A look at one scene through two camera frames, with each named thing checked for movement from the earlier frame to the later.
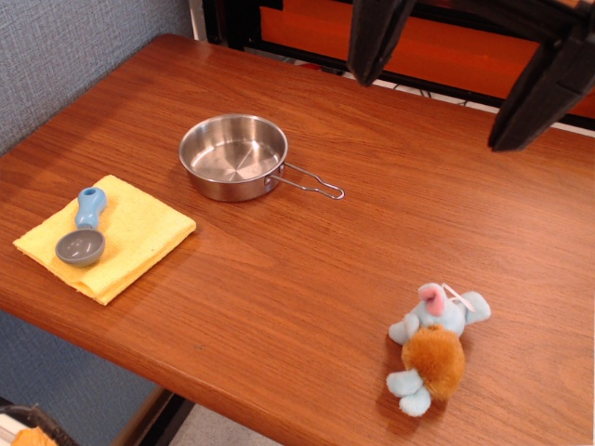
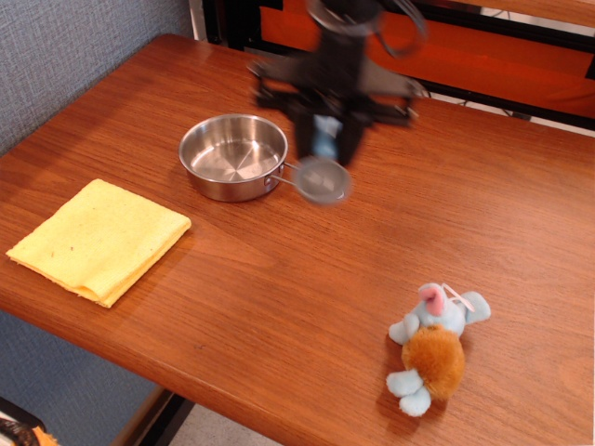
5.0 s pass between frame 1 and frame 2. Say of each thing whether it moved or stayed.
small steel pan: stayed
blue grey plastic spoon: moved
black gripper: moved
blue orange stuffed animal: stayed
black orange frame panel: stayed
